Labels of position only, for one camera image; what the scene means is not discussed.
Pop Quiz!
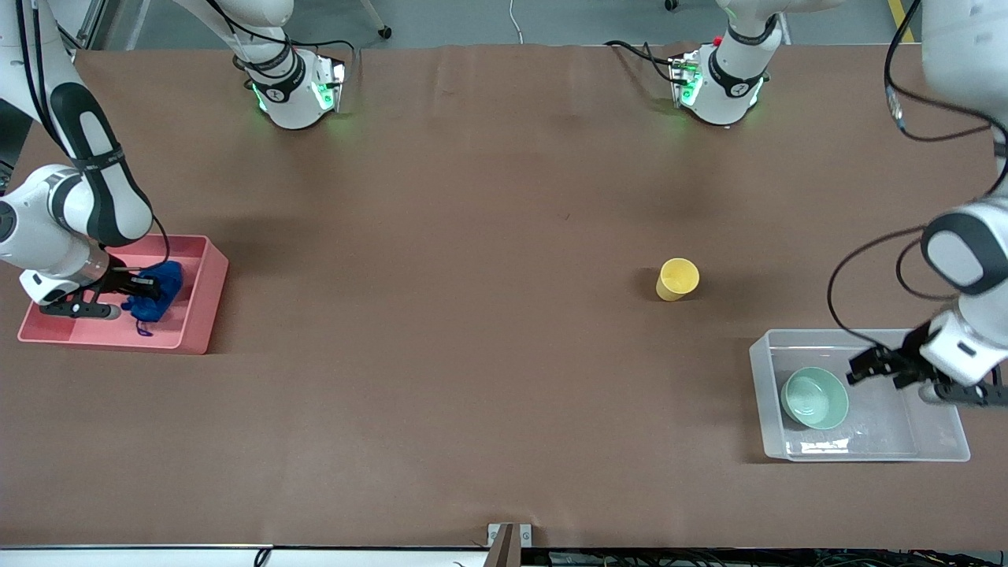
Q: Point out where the mint green bowl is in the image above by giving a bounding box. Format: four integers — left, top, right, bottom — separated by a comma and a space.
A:
780, 366, 851, 431

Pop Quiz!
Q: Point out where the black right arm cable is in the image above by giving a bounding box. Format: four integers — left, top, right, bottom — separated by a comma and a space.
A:
14, 0, 172, 272

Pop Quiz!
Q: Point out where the chair leg with caster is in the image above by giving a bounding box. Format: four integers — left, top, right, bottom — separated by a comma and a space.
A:
358, 0, 393, 40

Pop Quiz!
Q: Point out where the black cable at left base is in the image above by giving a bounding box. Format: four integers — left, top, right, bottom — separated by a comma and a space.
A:
605, 39, 686, 83

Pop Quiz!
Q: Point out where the yellow plastic cup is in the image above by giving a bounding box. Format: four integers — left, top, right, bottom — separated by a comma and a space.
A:
655, 258, 700, 302

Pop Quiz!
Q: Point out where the black cable at base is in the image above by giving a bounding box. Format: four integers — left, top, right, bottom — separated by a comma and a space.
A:
276, 22, 359, 80
605, 39, 686, 83

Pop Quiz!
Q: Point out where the blue glove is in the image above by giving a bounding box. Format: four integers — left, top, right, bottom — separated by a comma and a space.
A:
120, 261, 184, 338

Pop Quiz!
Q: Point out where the black cable at right base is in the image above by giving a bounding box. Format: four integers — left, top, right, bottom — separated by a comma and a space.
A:
276, 22, 359, 80

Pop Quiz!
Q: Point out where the clear plastic storage box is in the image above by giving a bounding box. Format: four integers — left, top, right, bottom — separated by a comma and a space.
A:
748, 328, 971, 463

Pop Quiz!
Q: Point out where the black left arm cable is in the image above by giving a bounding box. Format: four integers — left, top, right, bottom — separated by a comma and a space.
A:
826, 0, 1008, 352

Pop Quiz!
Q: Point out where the aluminium frame profile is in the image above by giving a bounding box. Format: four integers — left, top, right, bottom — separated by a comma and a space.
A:
47, 0, 127, 52

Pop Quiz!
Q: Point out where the brown paper table cover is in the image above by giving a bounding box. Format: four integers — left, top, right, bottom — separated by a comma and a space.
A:
0, 43, 1008, 550

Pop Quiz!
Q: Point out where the metal table edge bracket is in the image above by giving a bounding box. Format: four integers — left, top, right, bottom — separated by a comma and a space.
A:
487, 523, 533, 567

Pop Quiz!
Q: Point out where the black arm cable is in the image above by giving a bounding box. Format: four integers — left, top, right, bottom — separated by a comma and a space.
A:
826, 0, 1008, 352
14, 0, 172, 272

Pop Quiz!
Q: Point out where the pink plastic bin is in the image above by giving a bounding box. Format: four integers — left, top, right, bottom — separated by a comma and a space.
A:
17, 235, 229, 355

